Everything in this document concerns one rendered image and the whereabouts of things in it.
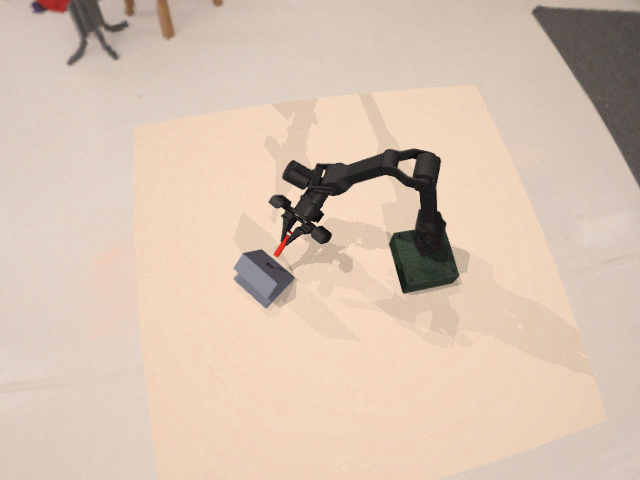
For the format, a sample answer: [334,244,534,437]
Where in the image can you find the red peg with grey band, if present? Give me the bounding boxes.
[273,231,292,257]

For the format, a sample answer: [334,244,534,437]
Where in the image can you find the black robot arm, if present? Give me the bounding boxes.
[282,148,446,257]

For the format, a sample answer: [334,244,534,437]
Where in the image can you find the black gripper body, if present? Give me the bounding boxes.
[268,191,332,244]

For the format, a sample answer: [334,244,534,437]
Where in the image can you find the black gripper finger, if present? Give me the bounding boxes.
[285,226,311,246]
[280,214,298,242]

